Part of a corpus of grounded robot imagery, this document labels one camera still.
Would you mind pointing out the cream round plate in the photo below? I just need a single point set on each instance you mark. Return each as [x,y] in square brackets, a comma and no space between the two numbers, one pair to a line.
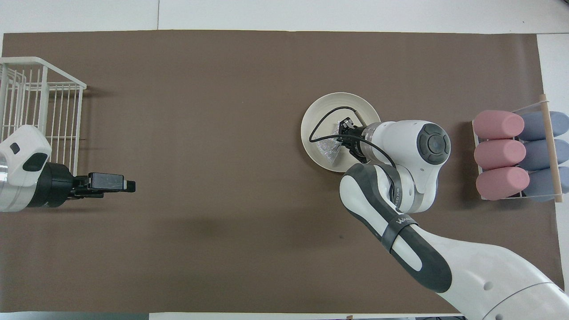
[324,106]

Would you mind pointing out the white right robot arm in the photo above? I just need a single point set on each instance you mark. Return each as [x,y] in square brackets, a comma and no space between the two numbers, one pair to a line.
[400,142]

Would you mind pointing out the brown table mat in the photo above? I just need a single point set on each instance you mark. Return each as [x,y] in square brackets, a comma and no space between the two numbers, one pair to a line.
[200,111]

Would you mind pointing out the pink plastic cup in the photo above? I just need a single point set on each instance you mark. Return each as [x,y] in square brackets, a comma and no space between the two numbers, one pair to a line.
[500,154]
[502,183]
[498,124]

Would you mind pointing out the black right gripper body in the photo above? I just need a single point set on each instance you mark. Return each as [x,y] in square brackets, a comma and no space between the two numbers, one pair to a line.
[361,142]

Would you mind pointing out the white cup rack wooden rod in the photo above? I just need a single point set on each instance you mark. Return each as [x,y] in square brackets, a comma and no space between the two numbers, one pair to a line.
[551,151]

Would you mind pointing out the silver crinkled foil pouch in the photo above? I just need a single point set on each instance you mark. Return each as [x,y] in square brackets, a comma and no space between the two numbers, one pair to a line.
[329,151]

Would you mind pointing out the blue plastic cup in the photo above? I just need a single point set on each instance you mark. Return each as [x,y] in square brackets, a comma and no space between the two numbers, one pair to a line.
[533,126]
[535,155]
[540,184]

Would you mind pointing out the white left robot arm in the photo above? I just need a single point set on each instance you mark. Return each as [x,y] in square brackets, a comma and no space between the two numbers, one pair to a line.
[22,151]

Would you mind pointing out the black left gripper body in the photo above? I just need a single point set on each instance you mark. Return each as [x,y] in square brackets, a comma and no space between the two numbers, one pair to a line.
[55,186]

